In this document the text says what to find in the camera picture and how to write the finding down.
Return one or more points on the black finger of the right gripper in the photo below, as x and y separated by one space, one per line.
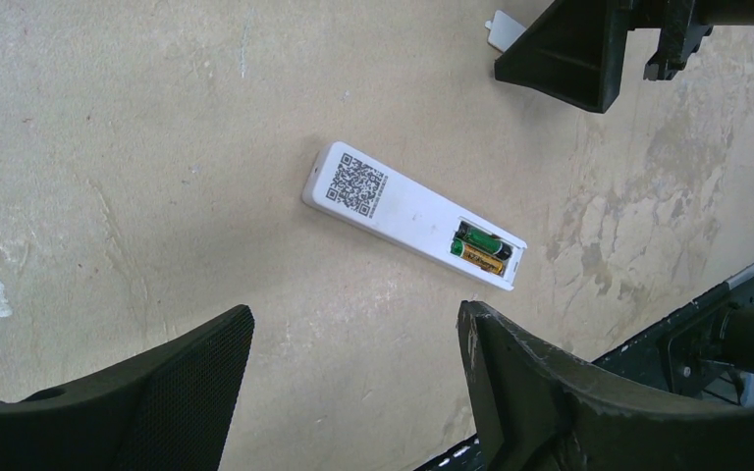
573 52

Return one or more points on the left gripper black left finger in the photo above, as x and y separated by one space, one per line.
168 408

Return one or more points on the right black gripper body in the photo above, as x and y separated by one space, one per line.
683 25

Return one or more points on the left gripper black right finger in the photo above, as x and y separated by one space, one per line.
538 407

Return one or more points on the white remote battery cover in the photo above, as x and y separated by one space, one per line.
503 31

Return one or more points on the gold AAA battery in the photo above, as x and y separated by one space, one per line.
477 257

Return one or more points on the green AAA battery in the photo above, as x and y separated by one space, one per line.
485 242

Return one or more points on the white remote control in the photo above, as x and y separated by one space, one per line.
363 192

